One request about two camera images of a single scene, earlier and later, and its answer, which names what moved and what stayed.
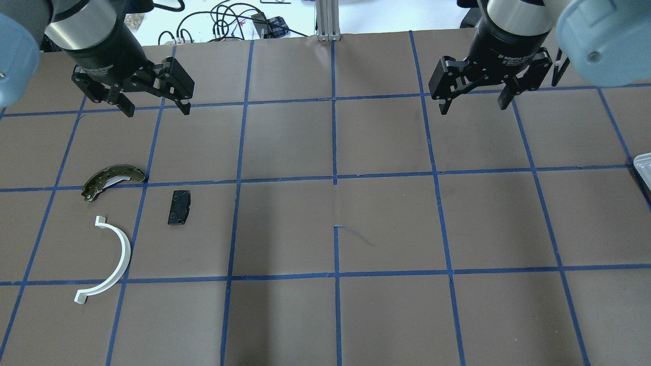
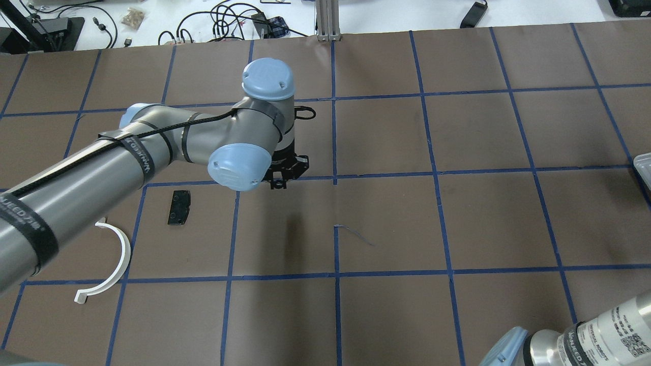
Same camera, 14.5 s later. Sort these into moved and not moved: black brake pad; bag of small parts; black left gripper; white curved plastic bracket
Moved: black left gripper
Not moved: black brake pad; bag of small parts; white curved plastic bracket
